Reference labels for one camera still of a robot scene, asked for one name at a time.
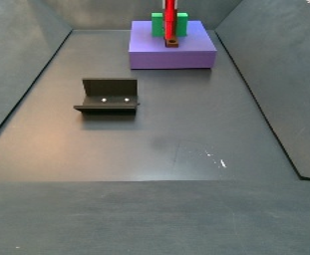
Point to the red peg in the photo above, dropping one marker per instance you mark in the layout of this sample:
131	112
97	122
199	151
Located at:
168	16

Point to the purple board base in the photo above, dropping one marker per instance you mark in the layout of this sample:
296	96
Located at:
148	54

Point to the brown block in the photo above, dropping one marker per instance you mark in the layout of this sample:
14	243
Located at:
171	42

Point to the green U-shaped block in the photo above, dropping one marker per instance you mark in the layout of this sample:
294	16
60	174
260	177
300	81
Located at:
180	26

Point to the black angle bracket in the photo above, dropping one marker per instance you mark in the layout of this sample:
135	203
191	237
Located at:
109	95

